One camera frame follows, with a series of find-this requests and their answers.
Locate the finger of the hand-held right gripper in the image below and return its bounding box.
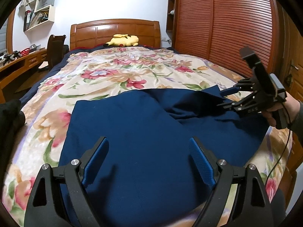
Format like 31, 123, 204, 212
216, 94, 259, 112
220, 78, 257, 98

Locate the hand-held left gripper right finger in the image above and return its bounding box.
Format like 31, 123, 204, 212
189, 136, 271, 227

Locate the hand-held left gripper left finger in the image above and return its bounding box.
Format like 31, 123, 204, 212
24, 136, 110, 227

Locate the navy blue suit jacket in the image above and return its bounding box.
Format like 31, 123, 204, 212
58, 85, 271, 227

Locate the person's right hand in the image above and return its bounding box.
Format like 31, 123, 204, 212
262, 91, 301, 128

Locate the wooden door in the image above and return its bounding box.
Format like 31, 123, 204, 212
282, 7, 303, 175

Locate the wooden louvered wardrobe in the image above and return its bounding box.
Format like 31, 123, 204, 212
166, 0, 284, 93

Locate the floral blanket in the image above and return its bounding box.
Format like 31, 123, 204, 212
1, 46, 294, 221

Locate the dark cloth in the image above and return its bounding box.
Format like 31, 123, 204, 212
0, 99, 26, 162

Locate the dark brown chair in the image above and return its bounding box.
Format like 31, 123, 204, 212
38, 34, 70, 72

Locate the yellow plush toy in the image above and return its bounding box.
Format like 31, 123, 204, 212
104, 33, 139, 48

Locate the wooden desk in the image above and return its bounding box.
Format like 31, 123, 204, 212
0, 48, 48, 103

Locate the wooden bed headboard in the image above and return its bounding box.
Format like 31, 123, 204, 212
70, 19, 161, 51

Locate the black gadget on desk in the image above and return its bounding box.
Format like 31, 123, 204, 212
1, 51, 20, 63

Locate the grey window blind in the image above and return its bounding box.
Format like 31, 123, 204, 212
0, 25, 7, 55

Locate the metal door handle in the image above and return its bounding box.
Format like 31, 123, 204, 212
286, 60, 299, 86

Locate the black cable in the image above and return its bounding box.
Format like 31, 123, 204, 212
264, 95, 296, 187

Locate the white wall shelf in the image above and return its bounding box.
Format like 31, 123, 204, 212
19, 0, 59, 32

